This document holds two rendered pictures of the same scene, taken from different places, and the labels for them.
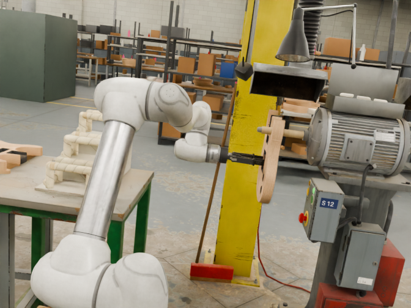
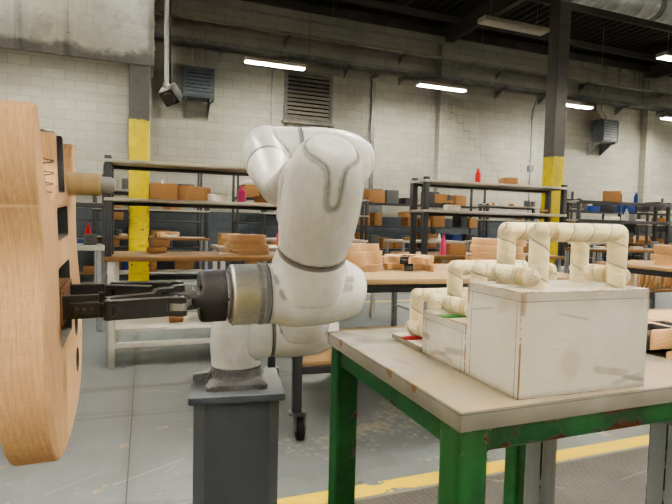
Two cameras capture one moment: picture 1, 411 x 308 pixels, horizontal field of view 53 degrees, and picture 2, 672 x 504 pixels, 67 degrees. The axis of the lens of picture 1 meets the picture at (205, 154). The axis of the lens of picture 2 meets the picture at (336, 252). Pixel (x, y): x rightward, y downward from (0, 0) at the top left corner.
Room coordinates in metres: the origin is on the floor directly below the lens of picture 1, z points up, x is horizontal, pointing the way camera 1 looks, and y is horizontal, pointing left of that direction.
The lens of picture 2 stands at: (2.58, -0.21, 1.20)
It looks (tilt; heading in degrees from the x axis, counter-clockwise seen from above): 3 degrees down; 156
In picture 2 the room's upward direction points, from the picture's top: 1 degrees clockwise
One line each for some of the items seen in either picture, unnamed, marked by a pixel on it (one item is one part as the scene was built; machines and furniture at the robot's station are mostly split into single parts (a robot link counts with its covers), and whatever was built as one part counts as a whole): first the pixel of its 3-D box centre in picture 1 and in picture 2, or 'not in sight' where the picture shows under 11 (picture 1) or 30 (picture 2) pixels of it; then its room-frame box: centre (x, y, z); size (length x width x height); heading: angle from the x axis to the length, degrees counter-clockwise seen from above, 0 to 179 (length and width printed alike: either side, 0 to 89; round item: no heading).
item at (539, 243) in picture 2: not in sight; (538, 260); (1.96, 0.42, 1.15); 0.03 x 0.03 x 0.09
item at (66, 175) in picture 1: (88, 168); (498, 336); (1.76, 0.52, 0.98); 0.27 x 0.16 x 0.09; 87
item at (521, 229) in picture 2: (99, 117); (545, 231); (1.88, 0.51, 1.20); 0.20 x 0.03 x 0.03; 86
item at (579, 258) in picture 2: (82, 124); (579, 257); (1.89, 0.59, 1.15); 0.03 x 0.03 x 0.09
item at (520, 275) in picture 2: not in sight; (515, 274); (1.92, 0.41, 1.12); 0.11 x 0.03 x 0.03; 177
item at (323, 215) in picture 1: (336, 216); not in sight; (1.50, -0.54, 0.99); 0.24 x 0.21 x 0.26; 87
